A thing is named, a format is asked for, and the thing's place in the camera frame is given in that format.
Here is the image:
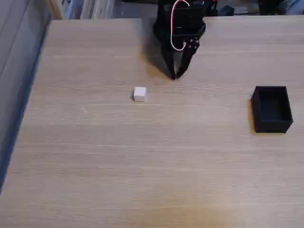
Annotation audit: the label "blue grey fabric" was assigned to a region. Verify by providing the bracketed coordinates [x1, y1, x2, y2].
[277, 0, 304, 15]

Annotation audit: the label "dark blue object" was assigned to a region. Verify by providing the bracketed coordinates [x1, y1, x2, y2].
[218, 6, 235, 17]

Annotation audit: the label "light wooden frame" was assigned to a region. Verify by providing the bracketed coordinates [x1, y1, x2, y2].
[46, 0, 65, 20]

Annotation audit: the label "white stacked panels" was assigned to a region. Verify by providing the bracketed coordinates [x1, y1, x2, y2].
[80, 0, 119, 19]

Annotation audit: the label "white cube block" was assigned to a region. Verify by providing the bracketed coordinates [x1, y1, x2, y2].
[133, 86, 148, 102]

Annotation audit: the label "black open box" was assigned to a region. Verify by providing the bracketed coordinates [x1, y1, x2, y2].
[251, 85, 294, 134]

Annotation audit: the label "white red servo cable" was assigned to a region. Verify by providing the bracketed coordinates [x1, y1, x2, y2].
[170, 0, 191, 51]

